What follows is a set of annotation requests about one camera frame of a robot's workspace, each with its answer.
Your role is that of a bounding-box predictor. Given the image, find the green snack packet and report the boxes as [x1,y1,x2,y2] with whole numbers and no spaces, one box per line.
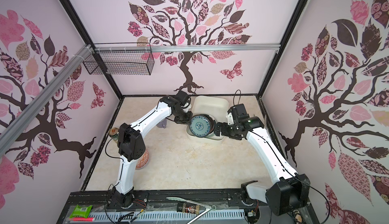
[69,205,92,218]

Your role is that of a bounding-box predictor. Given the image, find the black plate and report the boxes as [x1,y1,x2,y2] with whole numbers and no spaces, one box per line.
[206,115,217,135]

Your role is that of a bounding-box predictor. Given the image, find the white plastic bin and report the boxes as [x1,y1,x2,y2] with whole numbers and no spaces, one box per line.
[186,96,230,144]

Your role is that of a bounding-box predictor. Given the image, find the pink marker pen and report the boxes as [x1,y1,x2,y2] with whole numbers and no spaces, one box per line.
[69,217,95,222]

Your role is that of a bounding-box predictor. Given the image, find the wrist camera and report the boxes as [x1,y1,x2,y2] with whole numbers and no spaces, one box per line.
[227,103,249,124]
[174,90,191,108]

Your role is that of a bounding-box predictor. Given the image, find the teal blue patterned plate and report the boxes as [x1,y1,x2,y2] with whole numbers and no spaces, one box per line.
[189,114,214,138]

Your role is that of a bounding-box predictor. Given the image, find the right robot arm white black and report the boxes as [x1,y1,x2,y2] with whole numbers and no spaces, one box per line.
[214,117,310,216]

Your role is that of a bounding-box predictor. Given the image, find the light green plastic tongs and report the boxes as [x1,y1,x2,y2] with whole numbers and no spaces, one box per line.
[166,196,216,224]

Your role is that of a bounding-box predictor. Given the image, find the small brown bottle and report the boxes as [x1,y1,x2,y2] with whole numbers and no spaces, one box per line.
[177,202,200,215]

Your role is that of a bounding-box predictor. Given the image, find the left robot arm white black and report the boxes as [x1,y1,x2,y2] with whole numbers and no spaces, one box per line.
[111,91,192,208]

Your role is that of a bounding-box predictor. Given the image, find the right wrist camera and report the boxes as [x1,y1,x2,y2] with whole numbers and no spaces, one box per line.
[227,103,249,124]

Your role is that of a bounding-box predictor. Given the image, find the red patterned bowl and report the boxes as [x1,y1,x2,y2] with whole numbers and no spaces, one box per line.
[136,150,150,170]

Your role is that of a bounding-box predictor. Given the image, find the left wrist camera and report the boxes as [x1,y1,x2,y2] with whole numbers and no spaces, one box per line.
[174,90,191,108]

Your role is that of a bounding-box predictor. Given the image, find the purple grey mug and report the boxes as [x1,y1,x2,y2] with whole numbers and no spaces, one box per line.
[157,118,168,128]

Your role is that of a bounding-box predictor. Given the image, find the black wire basket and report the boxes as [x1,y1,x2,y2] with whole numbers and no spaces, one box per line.
[83,42,155,76]

